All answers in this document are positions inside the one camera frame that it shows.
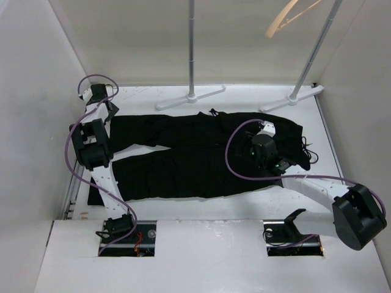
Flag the black trousers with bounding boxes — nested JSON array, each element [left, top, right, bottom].
[[87, 107, 312, 207]]

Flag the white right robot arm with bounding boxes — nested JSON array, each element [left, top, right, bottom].
[[239, 131, 387, 251]]

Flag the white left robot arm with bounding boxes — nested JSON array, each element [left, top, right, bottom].
[[65, 84, 137, 247]]

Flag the wooden clothes hanger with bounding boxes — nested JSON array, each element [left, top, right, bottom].
[[265, 0, 322, 39]]

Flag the white right rack stand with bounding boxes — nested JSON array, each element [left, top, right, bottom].
[[259, 0, 324, 114]]

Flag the white rack stand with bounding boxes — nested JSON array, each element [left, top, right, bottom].
[[259, 0, 324, 114], [155, 0, 226, 110]]

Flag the white left rack stand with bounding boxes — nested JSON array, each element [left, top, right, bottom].
[[155, 0, 226, 110]]

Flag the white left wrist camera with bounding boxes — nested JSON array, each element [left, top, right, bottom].
[[78, 89, 92, 103]]

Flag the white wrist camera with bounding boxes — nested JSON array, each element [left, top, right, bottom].
[[257, 121, 276, 137], [78, 89, 92, 103]]

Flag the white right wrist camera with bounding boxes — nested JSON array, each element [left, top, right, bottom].
[[257, 121, 276, 137]]

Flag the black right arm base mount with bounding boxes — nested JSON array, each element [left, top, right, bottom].
[[262, 209, 324, 257]]

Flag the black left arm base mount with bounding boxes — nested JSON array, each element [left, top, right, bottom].
[[95, 219, 157, 257]]

